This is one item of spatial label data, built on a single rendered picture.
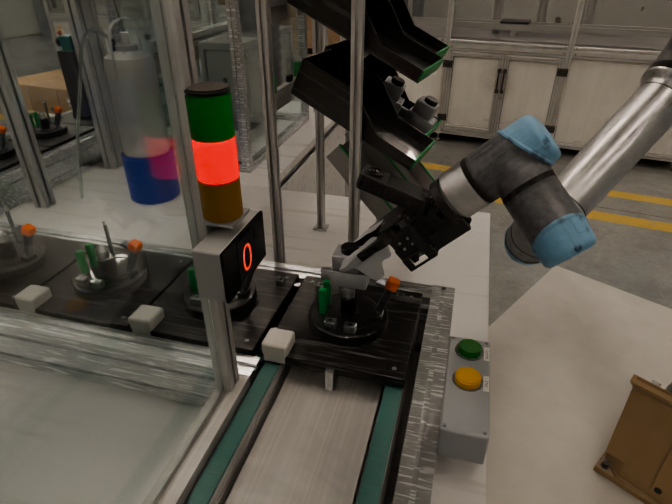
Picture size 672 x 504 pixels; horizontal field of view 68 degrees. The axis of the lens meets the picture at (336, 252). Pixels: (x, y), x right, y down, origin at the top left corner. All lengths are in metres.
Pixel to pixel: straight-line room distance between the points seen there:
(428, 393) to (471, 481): 0.14
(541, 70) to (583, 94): 0.39
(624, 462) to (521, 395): 0.20
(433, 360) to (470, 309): 0.31
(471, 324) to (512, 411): 0.24
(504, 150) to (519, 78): 4.07
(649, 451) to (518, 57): 4.10
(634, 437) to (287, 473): 0.49
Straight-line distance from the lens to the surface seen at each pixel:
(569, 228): 0.69
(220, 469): 0.75
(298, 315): 0.93
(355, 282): 0.83
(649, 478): 0.89
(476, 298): 1.20
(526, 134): 0.70
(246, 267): 0.66
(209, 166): 0.59
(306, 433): 0.81
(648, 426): 0.83
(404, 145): 1.04
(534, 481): 0.88
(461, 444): 0.79
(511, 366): 1.04
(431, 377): 0.84
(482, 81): 4.80
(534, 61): 4.71
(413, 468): 0.72
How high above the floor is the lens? 1.54
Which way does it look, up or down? 31 degrees down
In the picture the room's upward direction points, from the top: straight up
